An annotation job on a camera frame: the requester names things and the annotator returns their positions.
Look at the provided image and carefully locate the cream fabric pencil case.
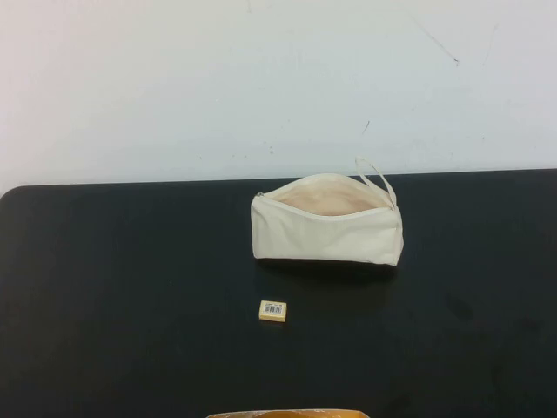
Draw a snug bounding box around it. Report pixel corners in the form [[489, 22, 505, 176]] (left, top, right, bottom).
[[250, 155, 405, 266]]

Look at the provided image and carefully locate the yellow eraser with barcode label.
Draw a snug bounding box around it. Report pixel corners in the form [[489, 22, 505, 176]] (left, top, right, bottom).
[[258, 300, 290, 324]]

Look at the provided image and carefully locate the orange yellow tape roll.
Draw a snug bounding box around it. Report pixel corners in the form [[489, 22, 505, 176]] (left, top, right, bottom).
[[205, 408, 369, 418]]

